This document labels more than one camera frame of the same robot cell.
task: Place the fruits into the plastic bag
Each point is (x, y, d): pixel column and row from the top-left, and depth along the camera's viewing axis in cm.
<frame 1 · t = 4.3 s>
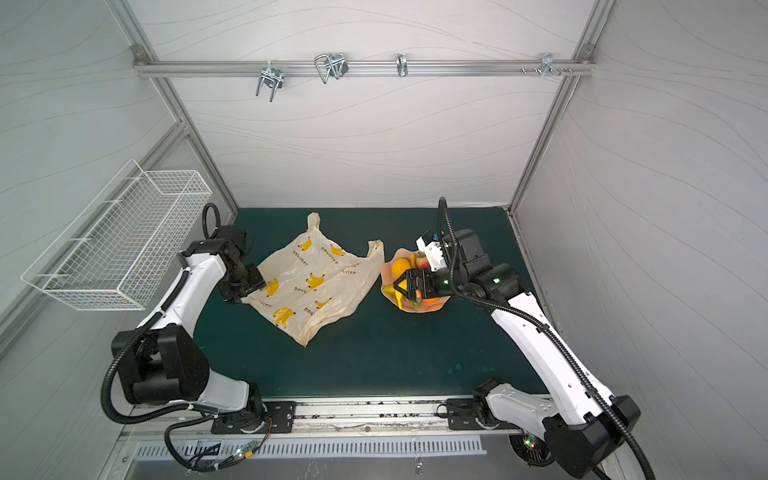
left hand: (249, 292, 82), fingers open
right hand: (409, 282, 70), fingers open
cream banana print plastic bag: (312, 285, 93), point 7 cm above the table

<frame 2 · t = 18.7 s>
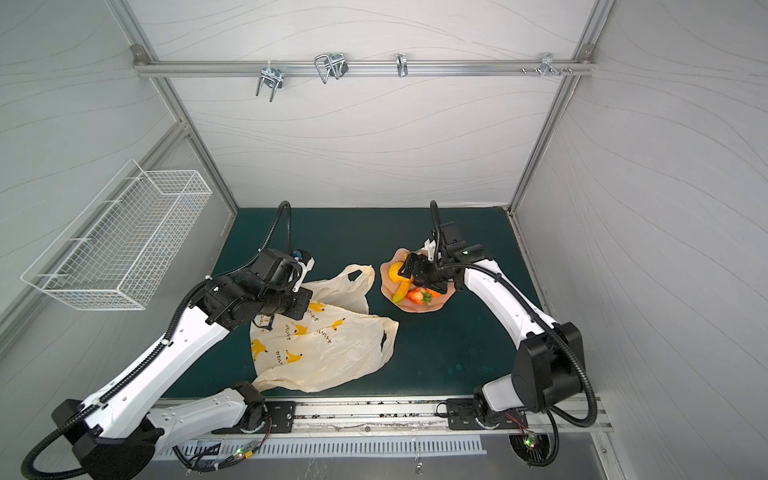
left hand: (302, 300, 72), fingers closed
right hand: (410, 276, 82), fingers open
cream banana print plastic bag: (335, 343, 71), point 17 cm above the table

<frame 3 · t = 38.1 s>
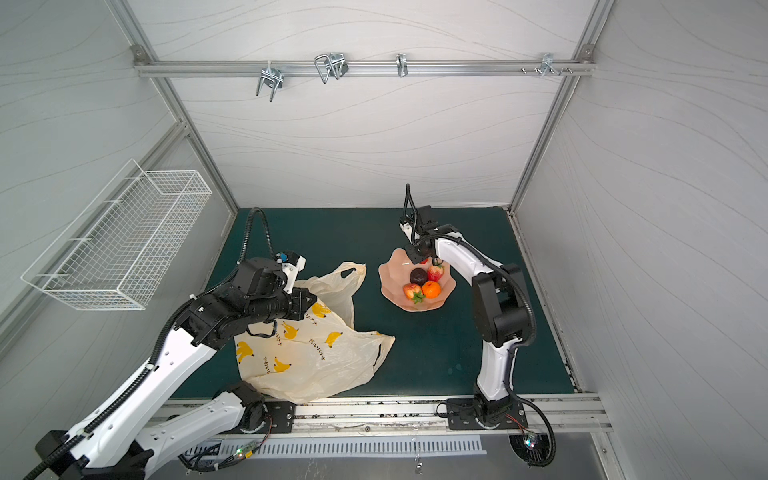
left hand: (311, 300, 70), fingers closed
right hand: (418, 246, 96), fingers open
red strawberry: (413, 292, 93), point 6 cm above the table
dark purple plum: (418, 276, 97), point 6 cm above the table
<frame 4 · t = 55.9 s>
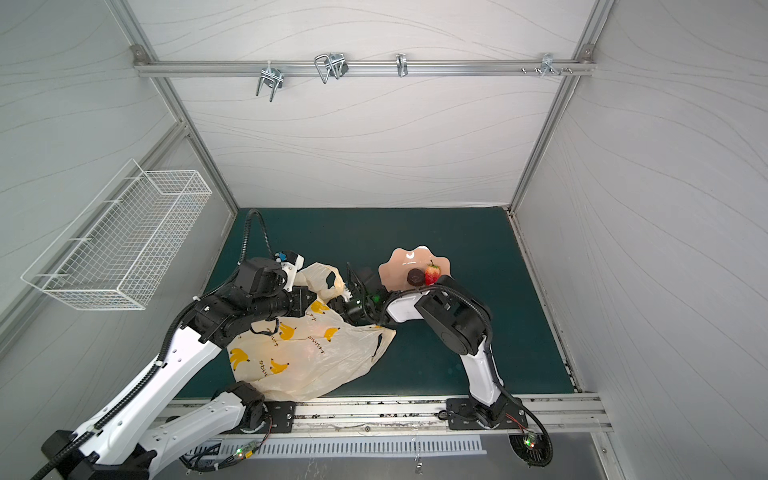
left hand: (311, 297, 72), fingers closed
right hand: (315, 327, 81), fingers open
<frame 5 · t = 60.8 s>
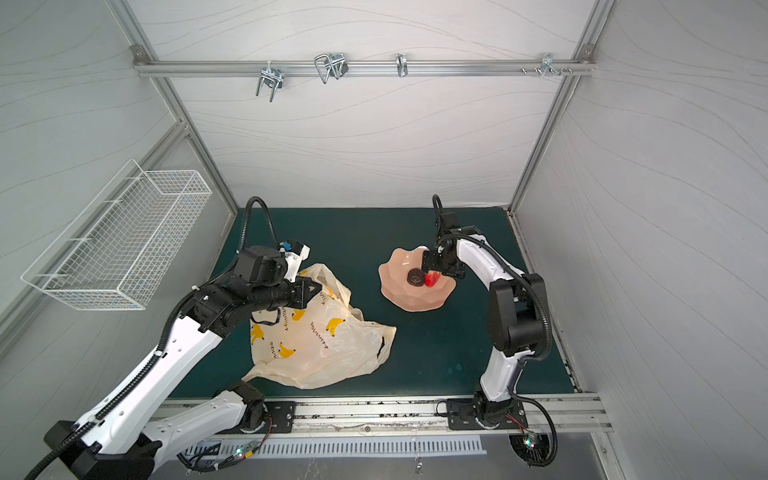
left hand: (315, 289, 70), fingers closed
right hand: (437, 268, 93), fingers open
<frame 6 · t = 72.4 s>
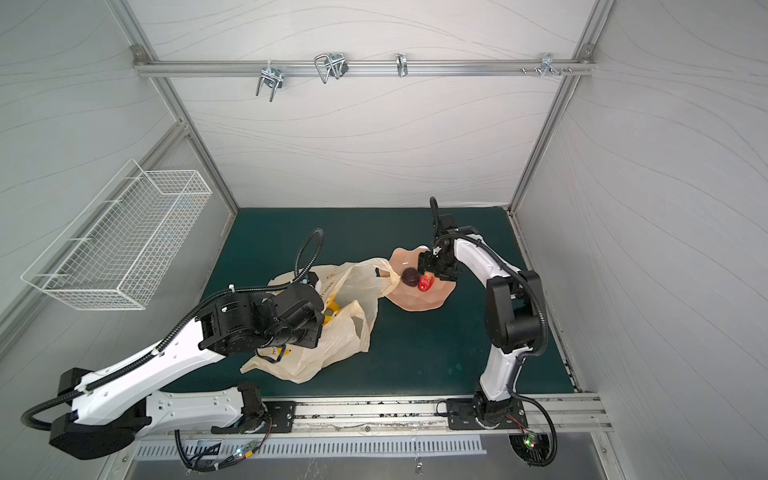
left hand: (315, 330, 66), fingers closed
right hand: (429, 272, 93), fingers open
cream banana print plastic bag: (358, 292, 93), point 6 cm above the table
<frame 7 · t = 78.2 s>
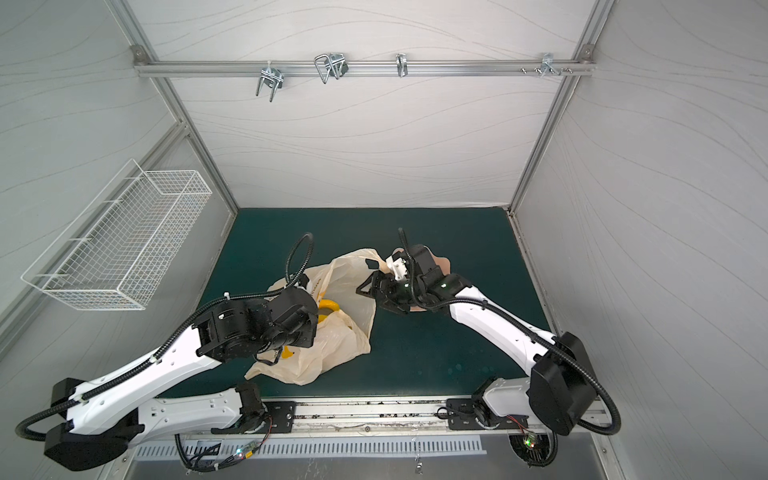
left hand: (309, 327, 68), fingers closed
right hand: (366, 296, 75), fingers open
